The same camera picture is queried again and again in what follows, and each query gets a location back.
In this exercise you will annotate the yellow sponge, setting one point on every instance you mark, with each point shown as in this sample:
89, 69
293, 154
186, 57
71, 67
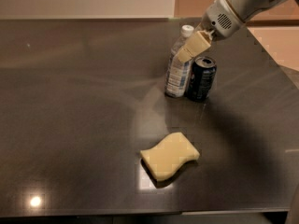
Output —
164, 159

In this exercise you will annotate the clear plastic water bottle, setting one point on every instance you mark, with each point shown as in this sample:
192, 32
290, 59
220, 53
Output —
177, 72

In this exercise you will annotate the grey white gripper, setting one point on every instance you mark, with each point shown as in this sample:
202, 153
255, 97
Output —
219, 21

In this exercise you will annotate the dark blue pepsi can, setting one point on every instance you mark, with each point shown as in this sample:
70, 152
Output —
201, 79

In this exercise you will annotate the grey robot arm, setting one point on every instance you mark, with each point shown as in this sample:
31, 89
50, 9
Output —
250, 123

